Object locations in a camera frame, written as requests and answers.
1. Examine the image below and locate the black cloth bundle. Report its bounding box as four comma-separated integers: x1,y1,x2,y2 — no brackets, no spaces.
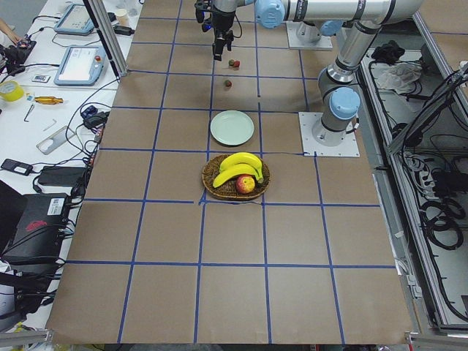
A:
371,40,405,65

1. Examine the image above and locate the brown wicker basket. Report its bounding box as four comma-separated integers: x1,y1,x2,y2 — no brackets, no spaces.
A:
202,154,271,201

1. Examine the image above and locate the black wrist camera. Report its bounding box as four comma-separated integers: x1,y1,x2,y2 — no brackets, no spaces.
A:
201,19,212,33

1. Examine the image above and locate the teach pendant tablet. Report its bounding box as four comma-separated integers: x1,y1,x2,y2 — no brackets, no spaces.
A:
53,4,94,36
53,45,107,86

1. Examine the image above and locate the orange metal tool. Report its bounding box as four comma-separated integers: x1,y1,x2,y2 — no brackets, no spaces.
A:
34,97,64,105

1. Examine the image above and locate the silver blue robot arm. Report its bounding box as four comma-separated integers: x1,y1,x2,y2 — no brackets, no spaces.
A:
319,20,382,133
195,1,422,61

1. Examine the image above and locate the yellow banana bunch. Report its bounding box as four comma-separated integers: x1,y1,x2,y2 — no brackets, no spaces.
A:
213,152,264,188

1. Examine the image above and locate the black power adapter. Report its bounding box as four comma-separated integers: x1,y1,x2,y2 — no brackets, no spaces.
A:
37,166,85,186

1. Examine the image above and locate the white crumpled cloth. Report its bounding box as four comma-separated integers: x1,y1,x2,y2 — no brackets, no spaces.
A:
377,63,422,94

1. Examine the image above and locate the paper cup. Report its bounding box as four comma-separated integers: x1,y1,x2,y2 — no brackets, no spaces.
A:
115,8,129,27

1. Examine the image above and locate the black computer box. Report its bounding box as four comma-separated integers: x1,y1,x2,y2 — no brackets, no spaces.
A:
1,193,71,265

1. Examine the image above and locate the grey metal bracket plate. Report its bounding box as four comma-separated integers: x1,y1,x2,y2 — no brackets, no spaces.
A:
36,126,75,155

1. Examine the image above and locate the far teach pendant tablet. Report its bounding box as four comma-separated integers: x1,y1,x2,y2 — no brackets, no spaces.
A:
53,4,94,36

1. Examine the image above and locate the yellow tape roll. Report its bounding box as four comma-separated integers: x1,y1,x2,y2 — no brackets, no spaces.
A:
0,80,24,102

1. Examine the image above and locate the pale green round plate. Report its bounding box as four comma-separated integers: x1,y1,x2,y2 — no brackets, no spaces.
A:
210,110,254,146

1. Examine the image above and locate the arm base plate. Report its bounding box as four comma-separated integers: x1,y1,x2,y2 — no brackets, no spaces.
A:
298,112,360,157
286,22,333,51

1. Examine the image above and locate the near teach pendant tablet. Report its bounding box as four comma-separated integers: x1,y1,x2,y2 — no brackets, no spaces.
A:
53,45,107,86

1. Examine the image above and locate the aluminium frame post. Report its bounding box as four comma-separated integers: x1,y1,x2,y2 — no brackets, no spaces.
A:
83,0,128,78

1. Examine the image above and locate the red yellow apple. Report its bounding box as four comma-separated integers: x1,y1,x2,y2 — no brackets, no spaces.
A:
235,175,256,195

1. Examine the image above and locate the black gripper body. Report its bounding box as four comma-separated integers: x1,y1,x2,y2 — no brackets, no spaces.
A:
212,29,234,61

